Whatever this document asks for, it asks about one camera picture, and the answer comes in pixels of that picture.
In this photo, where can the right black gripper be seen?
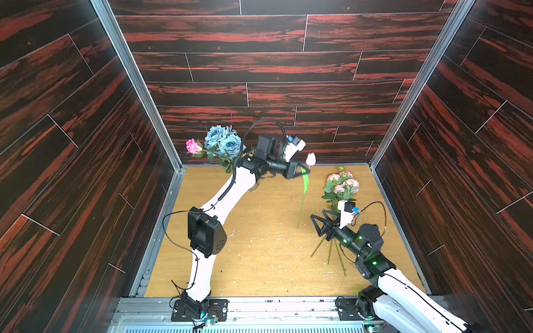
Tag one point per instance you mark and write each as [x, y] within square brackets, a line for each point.
[331, 229]

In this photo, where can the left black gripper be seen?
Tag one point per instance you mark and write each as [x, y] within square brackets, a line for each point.
[288, 168]

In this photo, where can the pink tulip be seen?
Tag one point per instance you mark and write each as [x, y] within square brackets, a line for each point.
[310, 161]

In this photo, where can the pale pink peony stem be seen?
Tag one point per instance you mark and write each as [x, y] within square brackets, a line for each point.
[340, 186]

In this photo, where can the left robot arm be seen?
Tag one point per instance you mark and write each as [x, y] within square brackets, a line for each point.
[205, 225]

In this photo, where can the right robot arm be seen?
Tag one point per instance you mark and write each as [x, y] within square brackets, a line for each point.
[391, 297]

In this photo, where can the magenta rose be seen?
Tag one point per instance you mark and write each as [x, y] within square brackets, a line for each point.
[194, 148]

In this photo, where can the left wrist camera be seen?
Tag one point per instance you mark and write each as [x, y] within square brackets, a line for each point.
[293, 145]

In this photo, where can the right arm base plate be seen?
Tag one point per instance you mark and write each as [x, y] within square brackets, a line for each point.
[354, 309]

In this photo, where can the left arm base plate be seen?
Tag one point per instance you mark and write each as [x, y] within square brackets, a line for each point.
[212, 310]

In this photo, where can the metal front rail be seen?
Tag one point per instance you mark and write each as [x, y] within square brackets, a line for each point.
[247, 314]

